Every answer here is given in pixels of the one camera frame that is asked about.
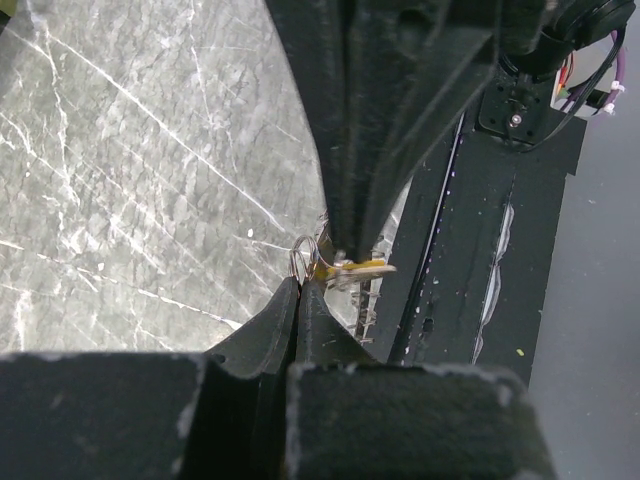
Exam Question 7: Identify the yellow tag key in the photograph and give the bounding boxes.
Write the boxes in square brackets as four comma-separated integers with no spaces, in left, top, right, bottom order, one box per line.
[318,259,396,288]

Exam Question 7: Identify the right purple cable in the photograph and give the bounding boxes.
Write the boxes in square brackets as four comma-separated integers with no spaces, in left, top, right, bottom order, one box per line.
[557,27,629,119]

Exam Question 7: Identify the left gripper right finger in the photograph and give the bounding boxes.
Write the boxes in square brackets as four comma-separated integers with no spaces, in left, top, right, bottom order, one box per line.
[285,284,556,479]

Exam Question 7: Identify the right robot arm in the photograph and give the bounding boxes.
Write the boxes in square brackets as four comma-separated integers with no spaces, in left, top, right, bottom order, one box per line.
[267,1,635,262]

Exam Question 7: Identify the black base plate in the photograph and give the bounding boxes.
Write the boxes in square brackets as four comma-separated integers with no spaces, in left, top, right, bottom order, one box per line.
[364,107,587,381]

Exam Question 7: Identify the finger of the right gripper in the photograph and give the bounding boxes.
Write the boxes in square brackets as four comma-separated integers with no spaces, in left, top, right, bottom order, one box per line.
[347,1,500,261]
[266,0,352,250]

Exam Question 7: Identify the large metal keyring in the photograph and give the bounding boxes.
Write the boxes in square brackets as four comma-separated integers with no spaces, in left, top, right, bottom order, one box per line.
[289,235,389,345]

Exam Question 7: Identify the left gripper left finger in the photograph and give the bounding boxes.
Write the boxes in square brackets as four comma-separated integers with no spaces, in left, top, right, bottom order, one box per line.
[1,277,299,479]

